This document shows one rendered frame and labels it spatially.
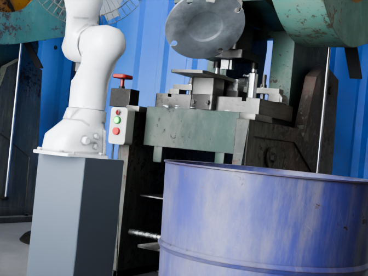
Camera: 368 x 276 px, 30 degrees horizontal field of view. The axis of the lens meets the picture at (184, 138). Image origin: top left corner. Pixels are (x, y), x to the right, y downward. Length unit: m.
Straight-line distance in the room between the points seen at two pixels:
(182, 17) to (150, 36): 1.88
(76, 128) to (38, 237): 0.34
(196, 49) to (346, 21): 0.54
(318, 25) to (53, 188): 1.03
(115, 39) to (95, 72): 0.12
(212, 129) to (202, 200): 1.23
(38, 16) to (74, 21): 1.66
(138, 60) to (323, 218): 3.22
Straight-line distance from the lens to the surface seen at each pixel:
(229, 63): 2.67
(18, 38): 3.63
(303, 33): 2.44
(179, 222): 1.25
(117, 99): 2.64
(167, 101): 2.64
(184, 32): 2.46
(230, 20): 2.47
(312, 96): 2.79
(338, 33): 2.42
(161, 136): 2.53
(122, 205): 2.55
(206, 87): 2.52
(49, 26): 3.78
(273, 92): 2.57
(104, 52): 1.97
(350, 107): 3.67
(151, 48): 4.28
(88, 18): 2.08
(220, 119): 2.41
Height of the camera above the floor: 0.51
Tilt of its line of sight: 1 degrees up
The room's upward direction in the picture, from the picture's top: 6 degrees clockwise
